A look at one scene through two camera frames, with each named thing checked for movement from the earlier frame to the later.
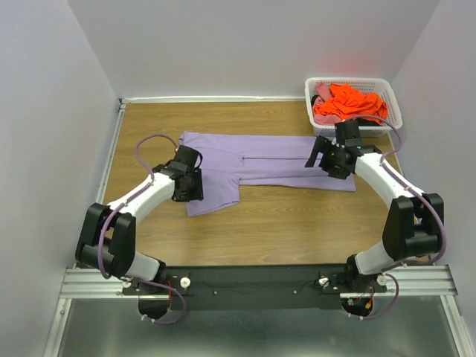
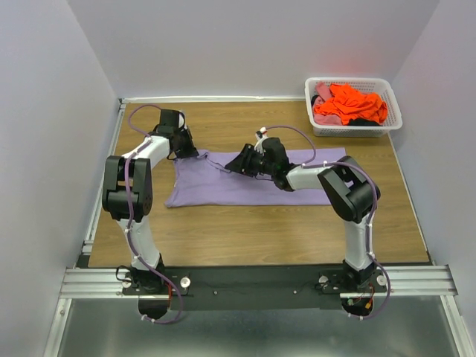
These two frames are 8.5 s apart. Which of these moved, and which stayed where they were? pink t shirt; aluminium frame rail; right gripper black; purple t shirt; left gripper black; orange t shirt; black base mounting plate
Moved: right gripper black; left gripper black; purple t shirt
Stayed: orange t shirt; black base mounting plate; pink t shirt; aluminium frame rail
